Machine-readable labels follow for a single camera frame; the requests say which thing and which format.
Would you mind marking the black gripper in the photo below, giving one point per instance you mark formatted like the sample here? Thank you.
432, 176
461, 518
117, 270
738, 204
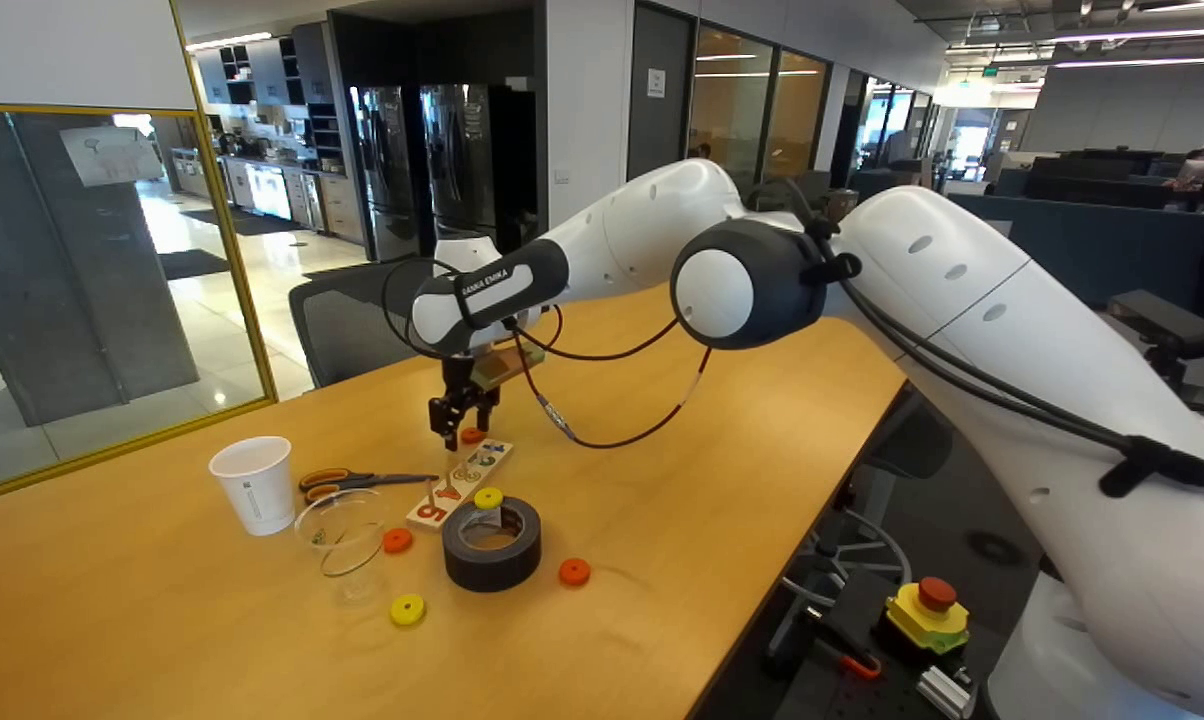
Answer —
467, 379

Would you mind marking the round orange block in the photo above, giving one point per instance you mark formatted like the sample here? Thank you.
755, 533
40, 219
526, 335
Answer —
472, 438
572, 575
399, 542

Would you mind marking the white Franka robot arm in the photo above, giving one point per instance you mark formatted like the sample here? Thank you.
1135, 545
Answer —
1024, 307

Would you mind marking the round yellow block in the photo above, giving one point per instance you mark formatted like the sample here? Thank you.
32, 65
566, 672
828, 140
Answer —
410, 609
490, 497

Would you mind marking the white paper cup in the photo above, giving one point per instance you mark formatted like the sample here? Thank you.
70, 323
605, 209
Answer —
258, 487

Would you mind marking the wooden number peg board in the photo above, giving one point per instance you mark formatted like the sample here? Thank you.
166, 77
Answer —
446, 502

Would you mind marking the grey office chair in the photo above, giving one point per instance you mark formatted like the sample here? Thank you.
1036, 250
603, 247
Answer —
345, 325

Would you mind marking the clear drinking glass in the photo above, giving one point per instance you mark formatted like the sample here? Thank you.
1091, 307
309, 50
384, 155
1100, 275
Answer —
342, 533

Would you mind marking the black glass door refrigerator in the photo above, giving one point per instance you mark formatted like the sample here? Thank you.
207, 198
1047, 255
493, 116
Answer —
384, 174

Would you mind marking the yellow red emergency stop button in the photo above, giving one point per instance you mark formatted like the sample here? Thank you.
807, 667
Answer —
924, 619

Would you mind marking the small white connector box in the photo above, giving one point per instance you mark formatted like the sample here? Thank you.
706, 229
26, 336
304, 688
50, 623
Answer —
944, 693

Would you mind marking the black office chair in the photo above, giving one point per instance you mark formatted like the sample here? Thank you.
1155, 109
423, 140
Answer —
1167, 325

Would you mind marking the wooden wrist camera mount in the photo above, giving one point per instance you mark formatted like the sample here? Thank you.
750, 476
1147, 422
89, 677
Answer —
509, 365

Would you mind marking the yellow framed partition wall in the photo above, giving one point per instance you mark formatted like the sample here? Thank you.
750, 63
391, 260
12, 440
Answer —
93, 264

